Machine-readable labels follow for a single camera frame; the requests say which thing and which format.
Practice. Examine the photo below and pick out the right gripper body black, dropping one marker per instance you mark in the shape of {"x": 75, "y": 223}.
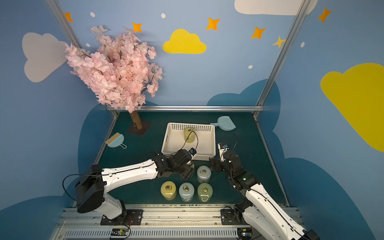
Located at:
{"x": 216, "y": 164}

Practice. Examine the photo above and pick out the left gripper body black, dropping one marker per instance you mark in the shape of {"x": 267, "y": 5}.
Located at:
{"x": 187, "y": 171}

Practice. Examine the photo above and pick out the grey-blue tea canister back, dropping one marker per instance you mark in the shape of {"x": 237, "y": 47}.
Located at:
{"x": 204, "y": 174}

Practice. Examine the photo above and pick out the white perforated plastic basket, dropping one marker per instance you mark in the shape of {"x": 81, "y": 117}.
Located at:
{"x": 205, "y": 142}

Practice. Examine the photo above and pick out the olive yellow tea canister front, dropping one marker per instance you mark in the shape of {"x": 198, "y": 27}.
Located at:
{"x": 169, "y": 190}

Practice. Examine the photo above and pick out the pale blue tea canister front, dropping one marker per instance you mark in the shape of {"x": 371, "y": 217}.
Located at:
{"x": 186, "y": 192}

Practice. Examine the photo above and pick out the yellow tea canister back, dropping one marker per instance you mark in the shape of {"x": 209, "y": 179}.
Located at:
{"x": 189, "y": 135}

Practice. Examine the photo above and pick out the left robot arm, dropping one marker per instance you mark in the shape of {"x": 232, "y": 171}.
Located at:
{"x": 92, "y": 189}

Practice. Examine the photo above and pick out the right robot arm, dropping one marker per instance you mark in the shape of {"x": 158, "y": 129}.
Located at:
{"x": 259, "y": 209}

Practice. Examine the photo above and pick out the teal dustpan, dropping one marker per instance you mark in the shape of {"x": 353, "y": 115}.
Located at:
{"x": 224, "y": 123}

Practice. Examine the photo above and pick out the teal hand brush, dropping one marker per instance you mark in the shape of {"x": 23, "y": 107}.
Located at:
{"x": 117, "y": 140}

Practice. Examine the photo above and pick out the right controller board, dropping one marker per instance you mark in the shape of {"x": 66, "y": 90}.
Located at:
{"x": 244, "y": 234}

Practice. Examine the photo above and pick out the controller board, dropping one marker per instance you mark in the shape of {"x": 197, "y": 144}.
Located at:
{"x": 119, "y": 234}
{"x": 244, "y": 234}

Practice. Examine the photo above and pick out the left controller board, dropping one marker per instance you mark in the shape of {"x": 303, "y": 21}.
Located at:
{"x": 119, "y": 234}

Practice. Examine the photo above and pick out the pink cherry blossom tree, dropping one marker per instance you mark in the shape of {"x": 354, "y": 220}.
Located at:
{"x": 119, "y": 72}

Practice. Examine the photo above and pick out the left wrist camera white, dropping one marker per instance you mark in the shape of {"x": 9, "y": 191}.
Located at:
{"x": 192, "y": 152}

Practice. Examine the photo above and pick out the dark metal tree base plate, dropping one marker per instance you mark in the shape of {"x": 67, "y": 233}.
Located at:
{"x": 140, "y": 132}

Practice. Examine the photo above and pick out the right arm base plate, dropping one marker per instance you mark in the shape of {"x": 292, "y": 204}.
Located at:
{"x": 231, "y": 217}

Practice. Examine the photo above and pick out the back aluminium frame bar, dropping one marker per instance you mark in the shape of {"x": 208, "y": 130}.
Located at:
{"x": 202, "y": 108}

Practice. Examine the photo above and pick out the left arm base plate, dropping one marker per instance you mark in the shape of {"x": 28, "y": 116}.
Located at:
{"x": 131, "y": 217}

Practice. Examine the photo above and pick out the aluminium front rail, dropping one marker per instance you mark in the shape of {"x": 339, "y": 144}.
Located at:
{"x": 160, "y": 222}

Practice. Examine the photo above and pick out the right aluminium frame post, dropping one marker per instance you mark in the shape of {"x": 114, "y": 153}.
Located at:
{"x": 293, "y": 32}

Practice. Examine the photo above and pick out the aluminium frame post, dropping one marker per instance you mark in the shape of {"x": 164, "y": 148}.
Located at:
{"x": 60, "y": 16}
{"x": 293, "y": 32}

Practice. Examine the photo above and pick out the left aluminium frame post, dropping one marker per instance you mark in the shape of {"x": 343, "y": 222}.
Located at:
{"x": 60, "y": 16}

